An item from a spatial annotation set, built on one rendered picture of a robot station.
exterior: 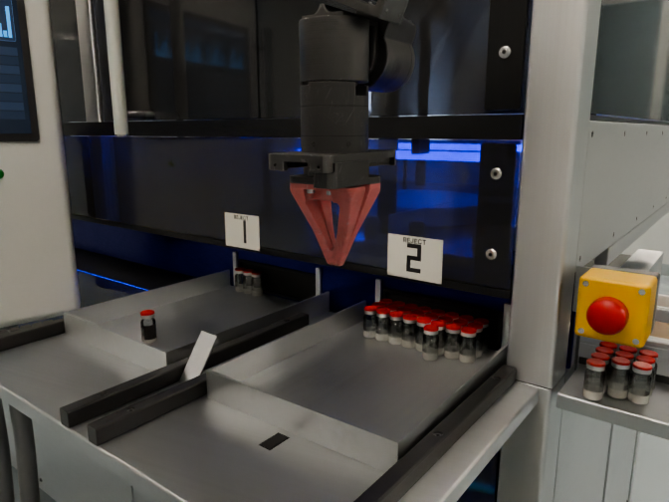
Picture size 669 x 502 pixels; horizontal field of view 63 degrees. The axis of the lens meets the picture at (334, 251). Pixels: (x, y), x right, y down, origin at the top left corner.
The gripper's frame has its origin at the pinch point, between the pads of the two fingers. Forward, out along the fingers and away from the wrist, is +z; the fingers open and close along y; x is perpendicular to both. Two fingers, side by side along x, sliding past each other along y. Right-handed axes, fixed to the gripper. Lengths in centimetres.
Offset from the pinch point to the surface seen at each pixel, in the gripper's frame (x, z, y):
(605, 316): -18.4, 8.6, 23.3
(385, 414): 0.3, 20.1, 9.6
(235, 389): 14.7, 17.8, 0.7
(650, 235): 30, 83, 486
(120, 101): 65, -16, 22
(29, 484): 96, 70, 9
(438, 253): 3.0, 5.4, 27.0
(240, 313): 39, 20, 24
